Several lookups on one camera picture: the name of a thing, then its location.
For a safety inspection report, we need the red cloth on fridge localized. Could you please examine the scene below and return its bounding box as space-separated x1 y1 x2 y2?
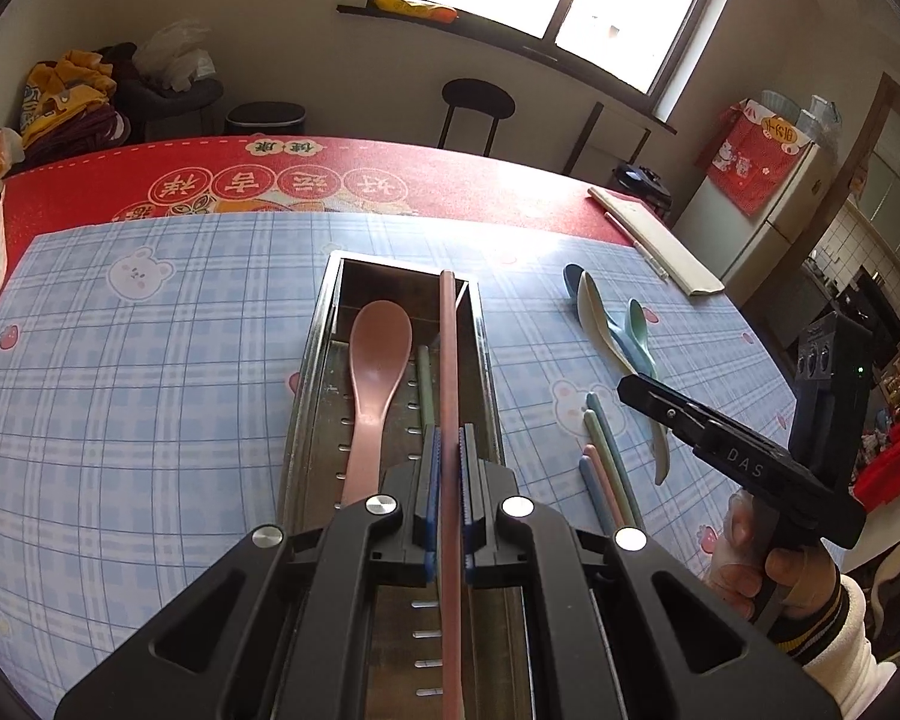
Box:
696 99 811 216

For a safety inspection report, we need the blue chopstick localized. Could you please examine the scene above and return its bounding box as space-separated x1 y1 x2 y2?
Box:
583 392 645 530
578 455 616 536

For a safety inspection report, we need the blue spoon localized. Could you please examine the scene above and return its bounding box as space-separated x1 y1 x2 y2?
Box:
562 263 583 305

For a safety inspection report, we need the red table mat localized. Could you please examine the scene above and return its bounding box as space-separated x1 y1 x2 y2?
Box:
0 135 632 361

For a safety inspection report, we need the black trash bin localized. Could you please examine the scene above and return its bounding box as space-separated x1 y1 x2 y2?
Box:
224 101 307 137

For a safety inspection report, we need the white refrigerator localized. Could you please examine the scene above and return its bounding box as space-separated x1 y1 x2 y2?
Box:
670 97 834 301

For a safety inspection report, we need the pen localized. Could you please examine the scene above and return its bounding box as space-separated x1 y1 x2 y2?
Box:
605 211 670 281

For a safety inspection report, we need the green chopstick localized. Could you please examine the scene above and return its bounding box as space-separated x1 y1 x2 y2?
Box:
416 344 437 431
583 408 642 528

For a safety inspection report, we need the white notebook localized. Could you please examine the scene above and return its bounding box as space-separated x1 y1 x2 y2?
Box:
589 187 725 298

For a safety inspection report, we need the blue plaid placemat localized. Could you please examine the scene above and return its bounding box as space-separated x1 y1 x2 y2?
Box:
0 213 795 717

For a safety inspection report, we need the beige spoon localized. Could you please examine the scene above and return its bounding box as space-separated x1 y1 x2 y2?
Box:
575 271 670 486

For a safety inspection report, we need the pink chopstick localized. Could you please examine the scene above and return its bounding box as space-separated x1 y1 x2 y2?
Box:
583 444 629 528
439 271 464 718

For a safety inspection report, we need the window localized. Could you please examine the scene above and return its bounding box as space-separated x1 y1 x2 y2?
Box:
336 0 748 137

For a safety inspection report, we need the green spoon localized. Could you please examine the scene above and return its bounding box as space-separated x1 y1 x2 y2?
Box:
608 298 656 379

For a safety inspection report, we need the pink spoon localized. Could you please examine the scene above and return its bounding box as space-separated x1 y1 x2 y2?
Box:
341 301 413 507

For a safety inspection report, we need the black stool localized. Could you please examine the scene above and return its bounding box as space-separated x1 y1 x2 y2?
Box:
437 78 517 158

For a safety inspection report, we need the white plastic bag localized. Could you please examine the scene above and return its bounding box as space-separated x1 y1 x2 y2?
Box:
133 18 217 93

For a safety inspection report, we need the striped sleeve forearm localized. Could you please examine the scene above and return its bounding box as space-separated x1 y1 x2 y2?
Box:
770 575 898 718

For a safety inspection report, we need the right hand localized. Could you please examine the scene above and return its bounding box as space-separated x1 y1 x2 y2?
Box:
704 491 839 621

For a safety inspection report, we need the yellow clothes pile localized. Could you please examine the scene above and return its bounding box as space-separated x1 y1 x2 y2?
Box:
19 49 131 167

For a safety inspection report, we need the steel utensil tray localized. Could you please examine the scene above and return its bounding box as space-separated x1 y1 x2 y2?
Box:
278 250 533 718

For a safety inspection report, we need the yellow item on sill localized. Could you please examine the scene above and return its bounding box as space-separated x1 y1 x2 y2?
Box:
372 0 458 25

